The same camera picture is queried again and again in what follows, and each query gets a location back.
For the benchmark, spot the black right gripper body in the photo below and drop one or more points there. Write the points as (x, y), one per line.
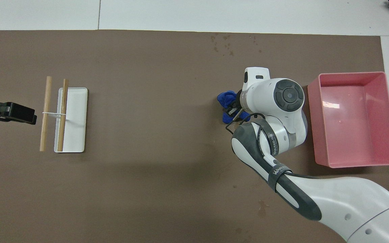
(239, 101)

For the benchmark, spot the blue towel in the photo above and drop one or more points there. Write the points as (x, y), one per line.
(226, 98)

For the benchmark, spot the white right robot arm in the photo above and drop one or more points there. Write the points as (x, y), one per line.
(333, 199)

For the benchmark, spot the brown table mat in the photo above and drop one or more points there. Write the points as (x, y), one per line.
(147, 168)

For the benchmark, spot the pink plastic bin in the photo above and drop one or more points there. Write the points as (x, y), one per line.
(349, 128)

